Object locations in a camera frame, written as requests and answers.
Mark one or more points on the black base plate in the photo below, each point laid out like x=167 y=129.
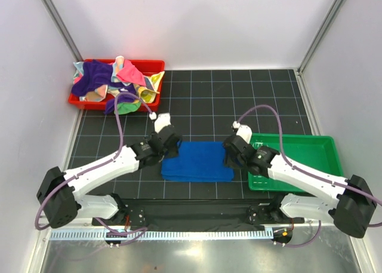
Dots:
x=204 y=215

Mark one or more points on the purple towel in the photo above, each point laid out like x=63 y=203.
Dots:
x=95 y=74

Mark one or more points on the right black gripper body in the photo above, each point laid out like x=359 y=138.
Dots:
x=234 y=159

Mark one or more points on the blue towel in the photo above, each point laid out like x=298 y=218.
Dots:
x=198 y=162

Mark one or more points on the red plastic bin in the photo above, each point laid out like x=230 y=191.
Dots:
x=103 y=97

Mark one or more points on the aluminium front rail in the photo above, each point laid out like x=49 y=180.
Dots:
x=292 y=206

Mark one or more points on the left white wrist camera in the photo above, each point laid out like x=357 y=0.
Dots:
x=160 y=121

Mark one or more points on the green towel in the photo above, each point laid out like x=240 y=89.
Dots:
x=127 y=108

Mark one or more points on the black grid mat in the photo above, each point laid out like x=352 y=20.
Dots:
x=202 y=104

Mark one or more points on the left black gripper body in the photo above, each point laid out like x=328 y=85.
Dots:
x=154 y=133

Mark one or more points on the green plastic bin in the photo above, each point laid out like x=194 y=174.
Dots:
x=318 y=152

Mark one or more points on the pastel patterned towel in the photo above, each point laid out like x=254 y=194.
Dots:
x=82 y=72

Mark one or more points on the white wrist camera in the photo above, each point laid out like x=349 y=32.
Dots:
x=242 y=130
x=160 y=121

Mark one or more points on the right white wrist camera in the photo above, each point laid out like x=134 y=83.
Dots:
x=242 y=130

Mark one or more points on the right aluminium frame post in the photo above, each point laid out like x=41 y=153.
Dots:
x=323 y=30

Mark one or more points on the aluminium frame post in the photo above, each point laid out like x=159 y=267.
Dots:
x=323 y=30
x=62 y=29

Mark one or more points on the left aluminium frame post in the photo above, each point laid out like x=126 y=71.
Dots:
x=62 y=29

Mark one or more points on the yellow patterned towel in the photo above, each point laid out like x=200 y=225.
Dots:
x=150 y=88

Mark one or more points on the pink towel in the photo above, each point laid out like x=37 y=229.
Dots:
x=128 y=73

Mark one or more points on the perforated cable duct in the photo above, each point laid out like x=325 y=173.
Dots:
x=99 y=234

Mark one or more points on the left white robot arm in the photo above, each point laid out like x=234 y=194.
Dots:
x=65 y=195

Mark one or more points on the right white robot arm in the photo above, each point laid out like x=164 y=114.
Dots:
x=347 y=203

